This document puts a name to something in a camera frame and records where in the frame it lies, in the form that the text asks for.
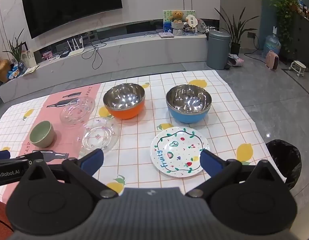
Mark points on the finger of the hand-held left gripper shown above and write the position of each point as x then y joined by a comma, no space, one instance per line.
2,155

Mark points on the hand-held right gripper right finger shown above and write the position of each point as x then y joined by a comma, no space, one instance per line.
209,161

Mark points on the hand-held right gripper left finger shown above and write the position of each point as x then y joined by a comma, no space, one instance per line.
93,158

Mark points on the clear glass plate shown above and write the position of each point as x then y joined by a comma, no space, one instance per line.
77,111
97,136

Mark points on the green ceramic bowl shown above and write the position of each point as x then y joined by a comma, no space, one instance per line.
42,140

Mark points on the blue steel bowl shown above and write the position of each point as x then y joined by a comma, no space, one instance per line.
188,116

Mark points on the orange steel bowl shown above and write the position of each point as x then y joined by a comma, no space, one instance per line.
124,112

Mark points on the white fruit-print plate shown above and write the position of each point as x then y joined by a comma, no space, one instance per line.
179,145

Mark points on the pink bottle-print table runner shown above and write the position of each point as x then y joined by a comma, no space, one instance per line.
64,135

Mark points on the white checked lemon tablecloth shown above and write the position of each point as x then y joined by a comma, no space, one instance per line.
137,135

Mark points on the brown round ornament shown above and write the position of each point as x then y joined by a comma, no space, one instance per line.
2,71

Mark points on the blue snack bag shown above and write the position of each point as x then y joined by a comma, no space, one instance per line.
15,71

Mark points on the loose paper sheets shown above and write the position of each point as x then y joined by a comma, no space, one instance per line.
30,70

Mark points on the green plant in vase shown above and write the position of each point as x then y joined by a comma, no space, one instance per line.
18,52

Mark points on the floral slippers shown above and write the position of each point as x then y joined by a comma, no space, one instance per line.
235,60

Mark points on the white router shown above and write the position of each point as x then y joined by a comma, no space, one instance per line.
75,51

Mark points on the grey pedal bin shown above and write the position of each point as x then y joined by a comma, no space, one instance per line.
218,52

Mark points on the pink box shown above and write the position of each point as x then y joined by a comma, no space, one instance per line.
47,55

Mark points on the tall potted plant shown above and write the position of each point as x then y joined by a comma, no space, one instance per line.
235,48

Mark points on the pink space heater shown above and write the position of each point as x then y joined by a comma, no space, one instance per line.
272,60

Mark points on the white marble media bench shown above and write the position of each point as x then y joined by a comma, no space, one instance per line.
144,50

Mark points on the blue water jug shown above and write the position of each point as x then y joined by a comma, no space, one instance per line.
272,46

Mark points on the small white stool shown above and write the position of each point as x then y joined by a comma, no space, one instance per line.
298,63

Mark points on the white set-top box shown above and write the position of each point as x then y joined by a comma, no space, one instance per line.
166,35

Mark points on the grey wrapped bouquet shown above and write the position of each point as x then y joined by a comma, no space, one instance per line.
177,28

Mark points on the white round hand fan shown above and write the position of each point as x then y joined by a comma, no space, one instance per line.
191,21

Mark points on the brown teddy bear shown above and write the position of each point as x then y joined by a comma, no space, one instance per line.
176,15

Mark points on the green picture board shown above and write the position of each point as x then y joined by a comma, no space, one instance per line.
165,17

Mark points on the dark grey cabinet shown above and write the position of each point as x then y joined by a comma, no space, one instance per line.
304,37

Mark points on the leafy ivy plant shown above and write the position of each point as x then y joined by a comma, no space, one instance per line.
284,5

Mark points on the wall socket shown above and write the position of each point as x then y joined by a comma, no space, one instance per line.
251,35

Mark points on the black wall television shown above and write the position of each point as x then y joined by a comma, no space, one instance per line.
69,5

